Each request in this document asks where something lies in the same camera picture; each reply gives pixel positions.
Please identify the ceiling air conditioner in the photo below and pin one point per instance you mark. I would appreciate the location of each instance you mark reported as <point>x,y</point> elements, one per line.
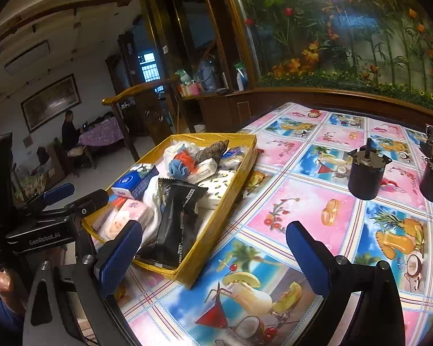
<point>27,57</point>

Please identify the flower mural panel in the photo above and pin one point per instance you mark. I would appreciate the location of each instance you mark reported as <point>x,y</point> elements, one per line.
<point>346,29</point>

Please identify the black snack packet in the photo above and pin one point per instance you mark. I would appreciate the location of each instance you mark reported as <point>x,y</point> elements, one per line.
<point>176,223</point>

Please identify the yellow rimmed white tray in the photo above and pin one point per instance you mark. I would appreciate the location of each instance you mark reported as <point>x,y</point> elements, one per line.
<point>216,230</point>

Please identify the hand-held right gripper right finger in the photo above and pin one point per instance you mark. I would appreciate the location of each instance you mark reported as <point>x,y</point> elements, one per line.
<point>306,256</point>

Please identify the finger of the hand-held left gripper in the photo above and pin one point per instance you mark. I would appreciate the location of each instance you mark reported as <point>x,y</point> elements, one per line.
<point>90,202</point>
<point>59,191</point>

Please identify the blue thermos jug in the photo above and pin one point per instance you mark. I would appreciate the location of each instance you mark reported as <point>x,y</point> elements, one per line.
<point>207,74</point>

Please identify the purple cloth table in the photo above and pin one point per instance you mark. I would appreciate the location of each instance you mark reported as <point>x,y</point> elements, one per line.
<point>101,135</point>

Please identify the pink tissue pack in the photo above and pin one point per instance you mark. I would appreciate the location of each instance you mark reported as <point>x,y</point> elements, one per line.
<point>126,220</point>

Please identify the blue tissue pack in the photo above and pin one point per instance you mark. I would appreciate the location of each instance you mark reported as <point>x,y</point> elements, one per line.
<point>135,180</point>

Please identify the printed fruit tablecloth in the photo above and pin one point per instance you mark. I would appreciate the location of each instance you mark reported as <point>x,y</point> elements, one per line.
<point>303,202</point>

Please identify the white tissue pack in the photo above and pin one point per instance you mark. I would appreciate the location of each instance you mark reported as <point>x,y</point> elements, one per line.
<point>202,171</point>

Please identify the lemon print tissue pack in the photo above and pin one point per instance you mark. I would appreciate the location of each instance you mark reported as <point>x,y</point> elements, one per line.
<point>220,187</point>

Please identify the blue and red cloth bundle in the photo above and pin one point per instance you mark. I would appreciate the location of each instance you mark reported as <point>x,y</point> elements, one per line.
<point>180,167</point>

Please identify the white spray bottle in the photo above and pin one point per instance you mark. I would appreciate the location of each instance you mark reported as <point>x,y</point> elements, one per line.
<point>240,77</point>

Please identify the wooden chair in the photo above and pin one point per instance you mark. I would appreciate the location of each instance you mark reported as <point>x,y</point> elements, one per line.
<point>153,115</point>

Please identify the small clear plastic bag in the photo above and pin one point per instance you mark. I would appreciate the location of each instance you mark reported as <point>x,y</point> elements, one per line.
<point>234,158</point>

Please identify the wooden cabinet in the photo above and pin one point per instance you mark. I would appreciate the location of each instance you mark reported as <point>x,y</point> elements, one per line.
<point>216,108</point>

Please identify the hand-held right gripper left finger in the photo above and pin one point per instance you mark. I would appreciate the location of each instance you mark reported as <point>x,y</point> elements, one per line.
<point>119,252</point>

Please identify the brown knit hat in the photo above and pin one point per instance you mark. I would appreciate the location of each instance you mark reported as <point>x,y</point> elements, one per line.
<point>211,151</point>

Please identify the framed wall painting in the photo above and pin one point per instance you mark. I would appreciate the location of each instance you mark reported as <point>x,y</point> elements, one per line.
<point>50,102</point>

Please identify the person's left hand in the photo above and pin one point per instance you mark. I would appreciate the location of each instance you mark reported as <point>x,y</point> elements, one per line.
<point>5,288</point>

